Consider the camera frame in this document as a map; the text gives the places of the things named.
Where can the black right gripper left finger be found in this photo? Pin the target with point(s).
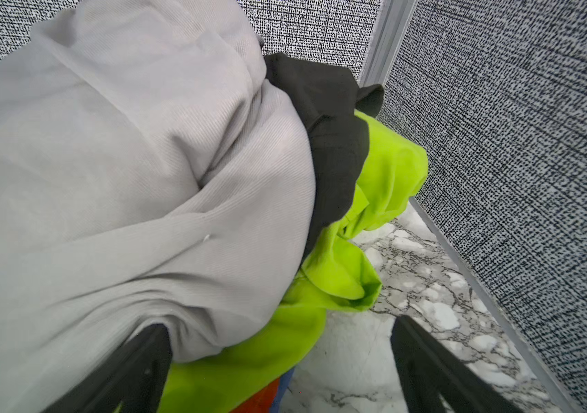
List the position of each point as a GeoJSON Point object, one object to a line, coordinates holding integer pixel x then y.
{"type": "Point", "coordinates": [131, 380]}

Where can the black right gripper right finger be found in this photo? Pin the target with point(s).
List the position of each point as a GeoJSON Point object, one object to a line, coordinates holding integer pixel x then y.
{"type": "Point", "coordinates": [432, 378]}

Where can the neon green cloth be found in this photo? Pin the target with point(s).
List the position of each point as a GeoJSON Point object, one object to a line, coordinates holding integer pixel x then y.
{"type": "Point", "coordinates": [336, 276]}

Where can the grey cloth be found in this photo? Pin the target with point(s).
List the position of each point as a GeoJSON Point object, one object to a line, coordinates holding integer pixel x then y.
{"type": "Point", "coordinates": [149, 174]}

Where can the rainbow striped cloth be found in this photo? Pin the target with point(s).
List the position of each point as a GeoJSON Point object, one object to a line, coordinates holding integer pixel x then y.
{"type": "Point", "coordinates": [267, 400]}

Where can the black cloth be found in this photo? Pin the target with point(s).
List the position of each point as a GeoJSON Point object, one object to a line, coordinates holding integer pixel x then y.
{"type": "Point", "coordinates": [325, 98]}

